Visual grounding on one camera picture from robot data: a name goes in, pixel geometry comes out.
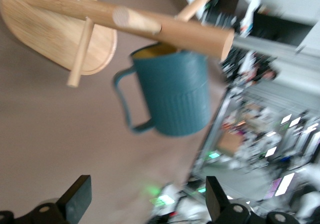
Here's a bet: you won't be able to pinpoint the brown table cover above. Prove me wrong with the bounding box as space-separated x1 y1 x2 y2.
0 0 231 224

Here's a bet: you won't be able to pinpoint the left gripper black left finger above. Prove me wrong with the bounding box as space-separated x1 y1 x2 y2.
32 175 93 224

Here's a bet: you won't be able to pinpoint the wooden cup rack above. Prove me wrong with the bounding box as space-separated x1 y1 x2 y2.
0 0 236 88

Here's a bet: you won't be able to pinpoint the teal cup with yellow inside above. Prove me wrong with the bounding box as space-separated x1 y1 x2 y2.
112 43 212 138

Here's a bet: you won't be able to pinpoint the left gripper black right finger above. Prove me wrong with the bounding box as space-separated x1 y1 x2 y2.
205 175 253 224

